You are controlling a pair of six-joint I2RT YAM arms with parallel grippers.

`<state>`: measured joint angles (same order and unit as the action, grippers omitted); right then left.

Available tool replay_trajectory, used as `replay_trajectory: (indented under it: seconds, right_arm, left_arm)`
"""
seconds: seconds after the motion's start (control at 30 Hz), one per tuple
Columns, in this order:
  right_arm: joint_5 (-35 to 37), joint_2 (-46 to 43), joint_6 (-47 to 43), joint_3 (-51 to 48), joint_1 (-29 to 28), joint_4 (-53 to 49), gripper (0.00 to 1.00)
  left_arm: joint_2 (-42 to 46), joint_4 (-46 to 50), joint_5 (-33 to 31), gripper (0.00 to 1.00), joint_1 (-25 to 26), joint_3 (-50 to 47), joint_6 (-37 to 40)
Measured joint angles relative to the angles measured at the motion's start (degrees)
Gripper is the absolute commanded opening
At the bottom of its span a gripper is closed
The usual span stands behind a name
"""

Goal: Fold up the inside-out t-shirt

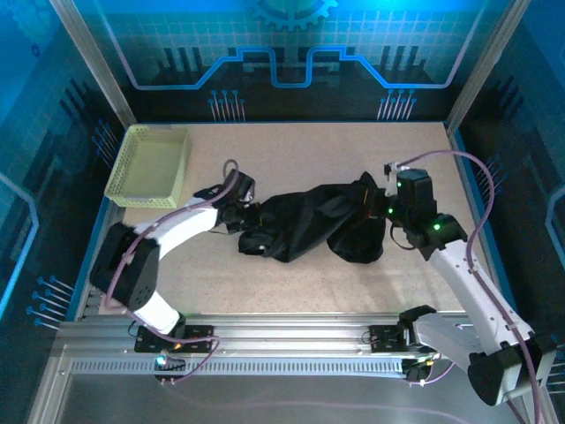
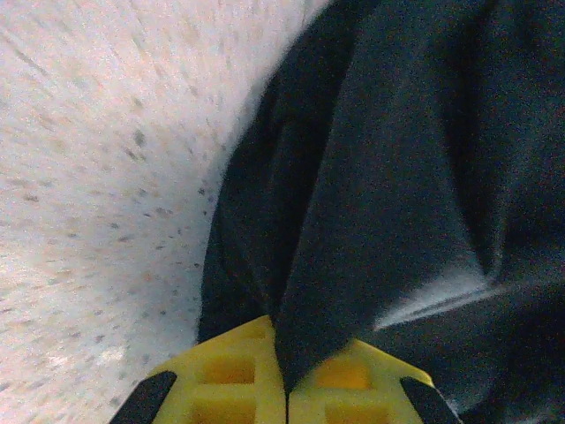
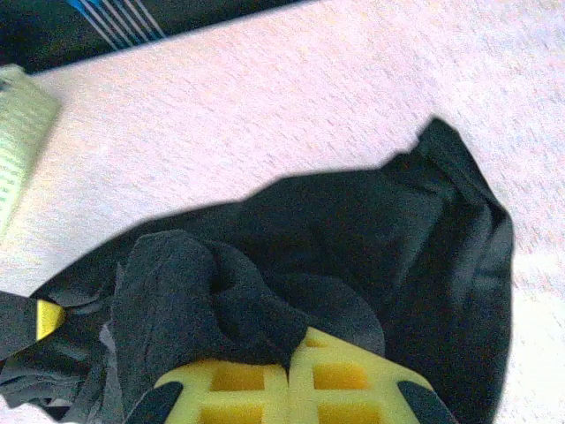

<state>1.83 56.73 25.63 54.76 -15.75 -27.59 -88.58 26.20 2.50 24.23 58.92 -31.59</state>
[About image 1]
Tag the small black controller box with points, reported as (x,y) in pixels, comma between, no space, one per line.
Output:
(415,371)
(170,368)

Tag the steel shelf panel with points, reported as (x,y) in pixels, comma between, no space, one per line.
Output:
(287,397)

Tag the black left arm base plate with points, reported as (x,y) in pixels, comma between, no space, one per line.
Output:
(198,339)

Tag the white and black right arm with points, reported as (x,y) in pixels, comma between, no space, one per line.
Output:
(463,282)

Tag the pale green perforated basket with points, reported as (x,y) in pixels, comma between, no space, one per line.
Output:
(150,165)

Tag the aluminium mounting rail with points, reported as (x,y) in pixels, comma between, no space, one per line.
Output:
(287,335)

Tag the black t-shirt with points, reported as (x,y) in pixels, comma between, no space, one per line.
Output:
(300,221)

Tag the aluminium frame post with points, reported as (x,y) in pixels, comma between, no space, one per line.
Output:
(92,62)
(485,62)

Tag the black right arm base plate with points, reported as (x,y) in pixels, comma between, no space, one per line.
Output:
(384,339)

